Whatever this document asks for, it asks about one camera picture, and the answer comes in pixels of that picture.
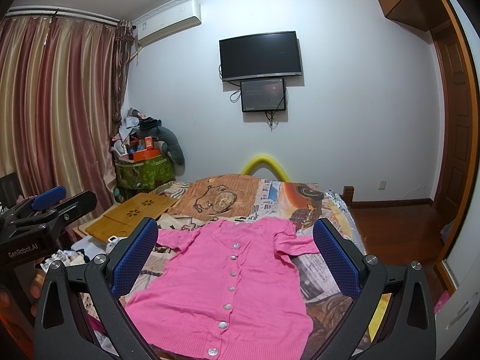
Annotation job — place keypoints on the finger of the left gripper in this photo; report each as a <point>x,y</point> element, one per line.
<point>75,204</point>
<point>49,198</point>

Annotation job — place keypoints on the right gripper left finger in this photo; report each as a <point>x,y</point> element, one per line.
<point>62,329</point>

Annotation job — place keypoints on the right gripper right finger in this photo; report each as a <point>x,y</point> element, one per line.
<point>407,331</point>

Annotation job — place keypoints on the pink knit cardigan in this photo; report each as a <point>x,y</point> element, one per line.
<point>230,291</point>

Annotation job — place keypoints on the person's left hand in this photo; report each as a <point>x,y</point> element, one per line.
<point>9,301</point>

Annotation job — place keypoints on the green fabric storage box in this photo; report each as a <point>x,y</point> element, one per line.
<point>144,175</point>

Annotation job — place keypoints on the pile of clutter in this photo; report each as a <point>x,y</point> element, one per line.
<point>131,124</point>

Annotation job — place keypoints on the orange box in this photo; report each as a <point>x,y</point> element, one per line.
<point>143,155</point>

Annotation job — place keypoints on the striped red beige curtain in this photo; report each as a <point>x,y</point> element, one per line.
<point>63,83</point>

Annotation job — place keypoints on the grey plush toy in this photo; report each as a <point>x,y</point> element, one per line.
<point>166,135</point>

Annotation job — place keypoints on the yellow foam tube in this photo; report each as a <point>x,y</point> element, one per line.
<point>264,160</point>

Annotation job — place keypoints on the brown wooden door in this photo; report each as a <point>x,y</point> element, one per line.
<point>458,123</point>

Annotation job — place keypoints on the white air conditioner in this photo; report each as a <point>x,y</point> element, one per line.
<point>168,22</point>

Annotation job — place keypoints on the wooden bed post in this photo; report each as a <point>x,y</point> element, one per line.
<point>348,194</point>

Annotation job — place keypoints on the small black wall monitor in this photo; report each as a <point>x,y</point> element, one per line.
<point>263,95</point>

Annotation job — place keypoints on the large black wall television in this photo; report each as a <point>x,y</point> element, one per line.
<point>260,55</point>

